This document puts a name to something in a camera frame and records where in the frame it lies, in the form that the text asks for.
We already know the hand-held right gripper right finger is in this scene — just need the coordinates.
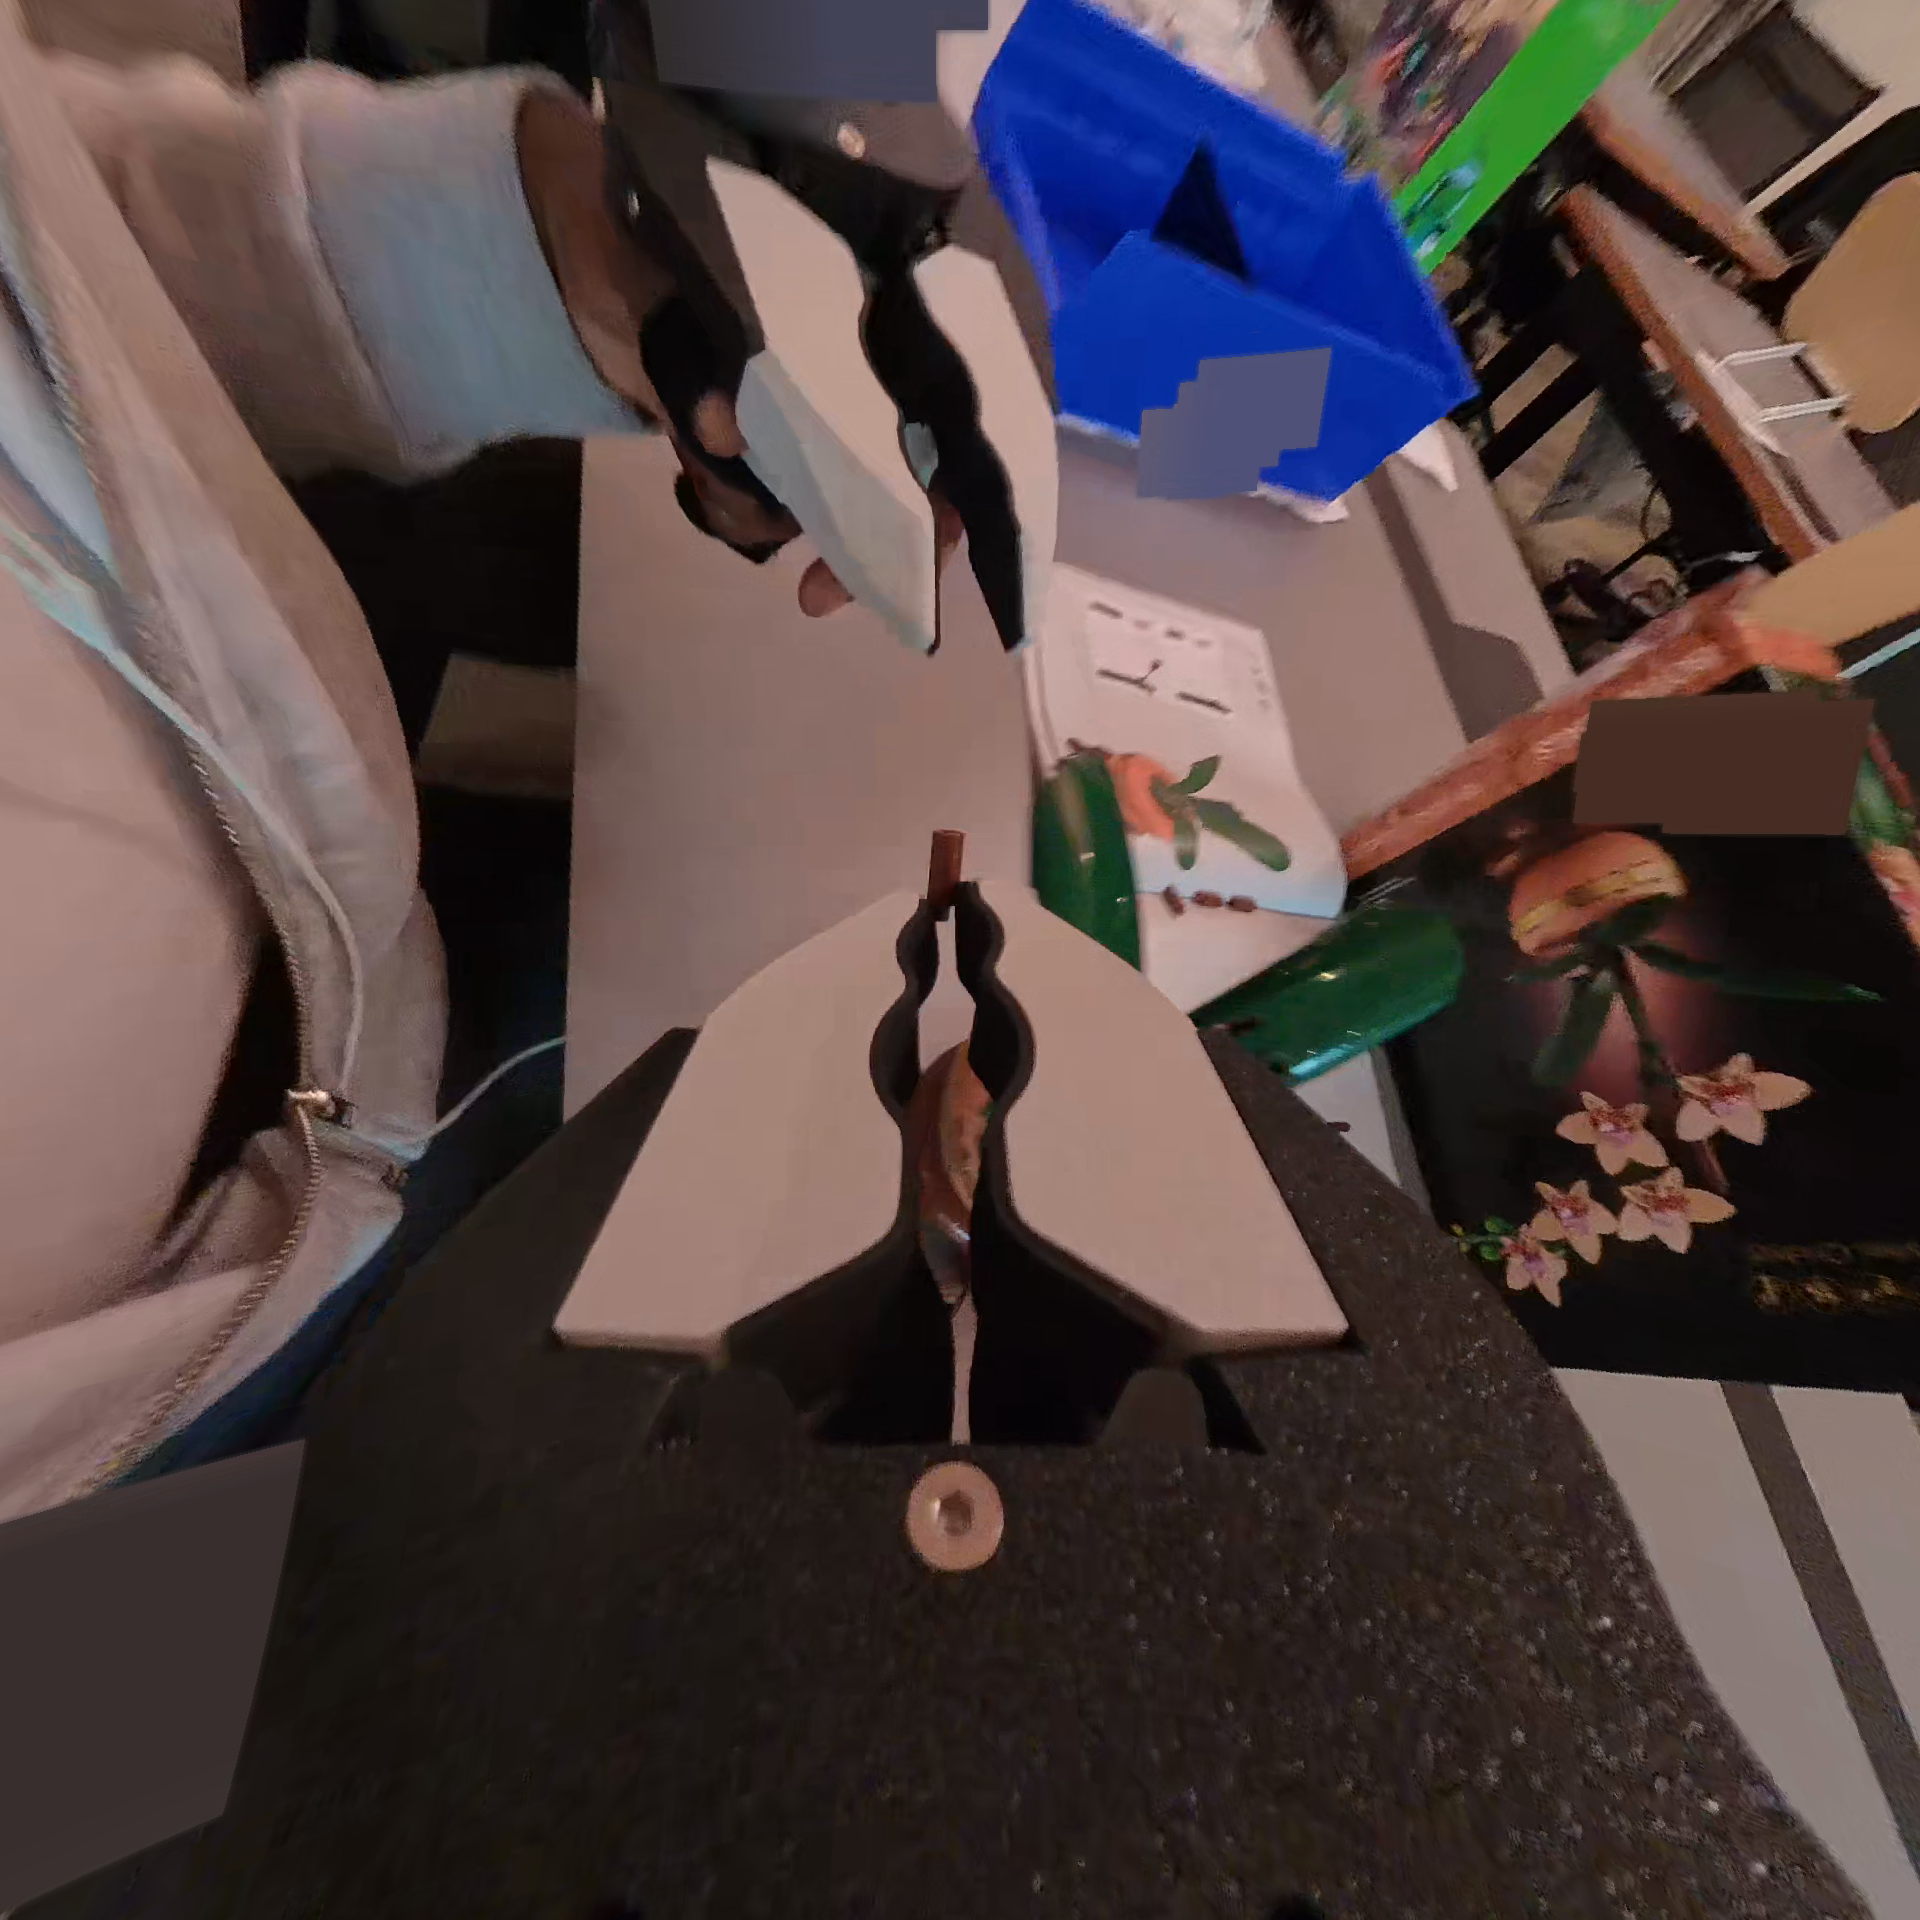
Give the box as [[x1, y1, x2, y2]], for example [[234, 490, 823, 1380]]
[[962, 883, 1356, 1450]]

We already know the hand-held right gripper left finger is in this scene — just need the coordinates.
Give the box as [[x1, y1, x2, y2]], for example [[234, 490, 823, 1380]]
[[548, 894, 962, 1450]]

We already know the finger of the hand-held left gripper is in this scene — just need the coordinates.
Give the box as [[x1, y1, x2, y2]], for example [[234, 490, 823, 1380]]
[[907, 238, 1062, 652], [702, 156, 1036, 662]]

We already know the person's left forearm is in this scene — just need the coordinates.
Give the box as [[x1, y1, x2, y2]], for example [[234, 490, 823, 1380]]
[[260, 66, 662, 490]]

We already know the grey desk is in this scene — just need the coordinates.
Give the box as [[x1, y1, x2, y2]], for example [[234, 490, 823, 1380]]
[[561, 192, 1920, 1920]]

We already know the person's left hand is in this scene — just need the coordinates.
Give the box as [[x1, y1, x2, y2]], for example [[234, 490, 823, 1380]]
[[524, 91, 866, 616]]

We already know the toy brick potted plant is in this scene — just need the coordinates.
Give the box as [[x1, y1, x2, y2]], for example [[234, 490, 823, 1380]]
[[895, 744, 1469, 1305]]

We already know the white instruction booklet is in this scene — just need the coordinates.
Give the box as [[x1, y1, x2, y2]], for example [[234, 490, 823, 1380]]
[[1021, 565, 1348, 1013]]

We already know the blue plastic bin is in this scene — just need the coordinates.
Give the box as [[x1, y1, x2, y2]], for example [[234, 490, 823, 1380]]
[[976, 0, 1481, 507]]

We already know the black orchid print box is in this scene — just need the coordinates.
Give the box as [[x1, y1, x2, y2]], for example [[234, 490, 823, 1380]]
[[1338, 571, 1920, 1399]]

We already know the green printed box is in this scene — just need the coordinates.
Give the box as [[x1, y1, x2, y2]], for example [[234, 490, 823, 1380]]
[[1316, 0, 1684, 277]]

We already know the long wooden table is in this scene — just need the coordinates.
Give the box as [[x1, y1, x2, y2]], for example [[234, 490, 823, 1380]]
[[1549, 66, 1920, 565]]

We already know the pale wooden chair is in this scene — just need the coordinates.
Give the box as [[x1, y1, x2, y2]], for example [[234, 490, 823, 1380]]
[[1712, 177, 1920, 436], [1740, 498, 1920, 650]]

